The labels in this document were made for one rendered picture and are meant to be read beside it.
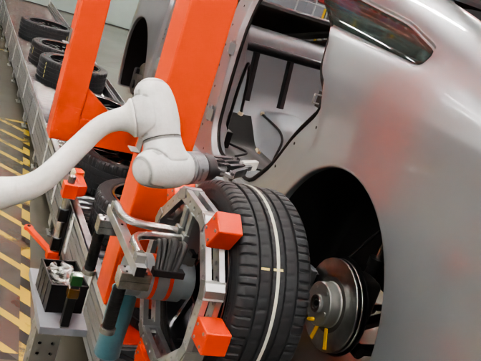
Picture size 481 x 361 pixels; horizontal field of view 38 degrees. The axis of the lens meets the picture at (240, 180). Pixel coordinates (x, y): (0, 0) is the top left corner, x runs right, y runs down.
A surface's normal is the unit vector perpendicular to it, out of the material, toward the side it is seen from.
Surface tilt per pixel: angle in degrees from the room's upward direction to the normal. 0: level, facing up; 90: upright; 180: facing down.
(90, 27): 90
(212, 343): 90
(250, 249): 45
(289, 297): 65
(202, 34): 90
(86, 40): 90
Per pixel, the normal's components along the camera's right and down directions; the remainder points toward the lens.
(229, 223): 0.44, -0.54
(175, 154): 0.67, -0.29
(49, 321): 0.30, -0.91
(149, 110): 0.09, -0.13
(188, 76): 0.34, 0.37
